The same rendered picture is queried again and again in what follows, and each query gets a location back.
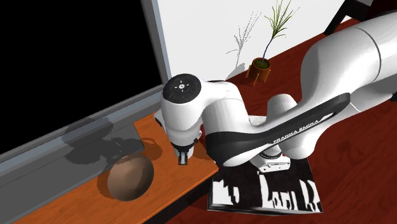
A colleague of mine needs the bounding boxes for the orange wooden table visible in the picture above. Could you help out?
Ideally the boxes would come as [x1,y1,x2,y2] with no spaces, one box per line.
[12,111,219,224]

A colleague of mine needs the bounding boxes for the brown round ball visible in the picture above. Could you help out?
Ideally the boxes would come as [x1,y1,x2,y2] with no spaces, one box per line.
[106,153,155,202]

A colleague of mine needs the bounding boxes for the potted plant in brown pot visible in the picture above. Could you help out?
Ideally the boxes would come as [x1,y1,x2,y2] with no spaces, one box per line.
[245,0,300,87]

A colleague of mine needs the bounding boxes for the window with grey frame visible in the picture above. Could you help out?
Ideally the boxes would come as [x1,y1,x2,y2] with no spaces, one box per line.
[0,0,173,165]

